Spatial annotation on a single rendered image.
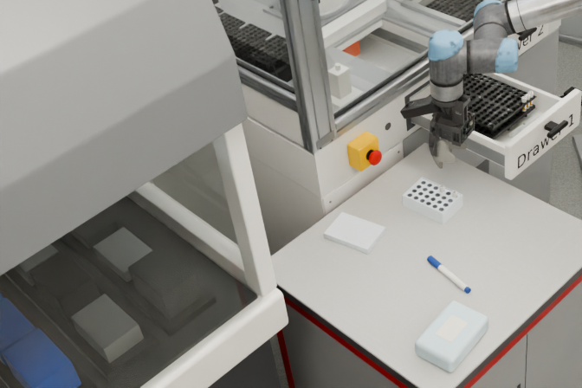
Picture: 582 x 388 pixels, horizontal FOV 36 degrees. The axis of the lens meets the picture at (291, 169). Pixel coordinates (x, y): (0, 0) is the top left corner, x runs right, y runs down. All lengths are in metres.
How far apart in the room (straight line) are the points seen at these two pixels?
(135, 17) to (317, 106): 0.77
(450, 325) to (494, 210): 0.42
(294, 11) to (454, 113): 0.44
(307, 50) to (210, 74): 0.55
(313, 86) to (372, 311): 0.53
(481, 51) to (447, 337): 0.62
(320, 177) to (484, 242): 0.43
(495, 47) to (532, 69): 0.83
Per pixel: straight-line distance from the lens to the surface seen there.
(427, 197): 2.26
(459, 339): 1.92
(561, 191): 3.47
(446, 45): 1.98
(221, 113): 1.56
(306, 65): 2.05
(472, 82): 2.45
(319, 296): 2.09
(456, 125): 2.10
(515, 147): 2.21
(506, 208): 2.27
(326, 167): 2.23
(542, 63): 2.87
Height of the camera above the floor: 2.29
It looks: 39 degrees down
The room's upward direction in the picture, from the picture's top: 10 degrees counter-clockwise
